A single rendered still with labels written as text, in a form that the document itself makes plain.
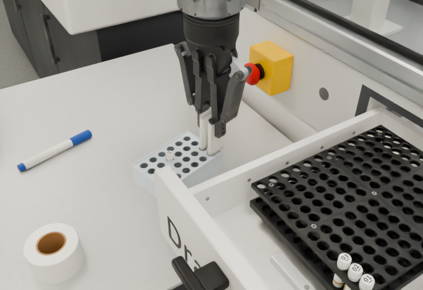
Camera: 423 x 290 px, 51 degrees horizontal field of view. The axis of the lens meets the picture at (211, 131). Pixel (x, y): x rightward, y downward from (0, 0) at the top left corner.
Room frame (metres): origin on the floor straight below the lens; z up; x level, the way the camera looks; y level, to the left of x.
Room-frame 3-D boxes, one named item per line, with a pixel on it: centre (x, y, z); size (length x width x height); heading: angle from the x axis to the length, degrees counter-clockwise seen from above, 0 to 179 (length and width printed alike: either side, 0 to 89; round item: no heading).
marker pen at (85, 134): (0.60, 0.27, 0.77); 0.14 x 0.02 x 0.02; 135
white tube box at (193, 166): (0.54, 0.05, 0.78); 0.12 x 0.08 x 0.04; 137
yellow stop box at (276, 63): (0.70, -0.10, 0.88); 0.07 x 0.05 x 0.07; 32
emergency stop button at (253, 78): (0.68, -0.07, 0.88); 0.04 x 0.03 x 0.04; 32
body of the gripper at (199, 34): (0.56, 0.00, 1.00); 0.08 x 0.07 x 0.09; 47
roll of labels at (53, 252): (0.37, 0.21, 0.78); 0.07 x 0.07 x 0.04
